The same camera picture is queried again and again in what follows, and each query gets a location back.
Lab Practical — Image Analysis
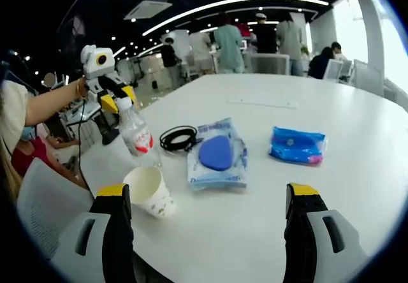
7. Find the ceiling air conditioner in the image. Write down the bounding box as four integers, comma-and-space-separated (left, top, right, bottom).
123, 0, 174, 21

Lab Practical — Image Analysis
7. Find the white paper cup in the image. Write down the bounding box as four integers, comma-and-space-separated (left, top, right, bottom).
122, 166, 177, 218

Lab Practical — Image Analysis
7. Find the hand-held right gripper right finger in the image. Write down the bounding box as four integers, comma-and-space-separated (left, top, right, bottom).
280, 182, 371, 283

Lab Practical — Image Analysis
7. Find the blue tissue packet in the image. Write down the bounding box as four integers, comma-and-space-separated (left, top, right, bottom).
268, 126, 329, 166

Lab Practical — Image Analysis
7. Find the black cable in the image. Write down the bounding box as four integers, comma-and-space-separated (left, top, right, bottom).
159, 124, 205, 153

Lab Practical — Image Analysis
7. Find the person's cream shirt sleeve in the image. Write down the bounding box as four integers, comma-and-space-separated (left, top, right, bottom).
0, 80, 30, 152

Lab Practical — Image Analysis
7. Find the white table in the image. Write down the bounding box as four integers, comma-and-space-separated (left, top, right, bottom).
75, 73, 408, 283

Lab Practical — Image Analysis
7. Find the clear pouch with blue pad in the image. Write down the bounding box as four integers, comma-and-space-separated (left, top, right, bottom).
186, 117, 249, 193

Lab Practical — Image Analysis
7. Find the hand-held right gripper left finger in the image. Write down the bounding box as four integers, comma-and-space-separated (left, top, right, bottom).
50, 182, 138, 283

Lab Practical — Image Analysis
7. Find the black stand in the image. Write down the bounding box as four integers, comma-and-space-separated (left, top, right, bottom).
101, 110, 121, 146

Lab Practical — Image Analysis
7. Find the white table socket strip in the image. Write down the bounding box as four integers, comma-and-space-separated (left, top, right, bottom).
226, 96, 299, 110

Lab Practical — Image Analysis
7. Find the gold bracelet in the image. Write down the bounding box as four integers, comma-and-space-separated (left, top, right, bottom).
75, 78, 87, 101

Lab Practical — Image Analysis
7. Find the clear plastic bottle red label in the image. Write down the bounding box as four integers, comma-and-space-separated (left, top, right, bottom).
115, 98, 163, 170

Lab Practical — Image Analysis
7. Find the white mesh chair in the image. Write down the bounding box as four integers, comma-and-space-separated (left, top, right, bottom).
249, 53, 291, 75

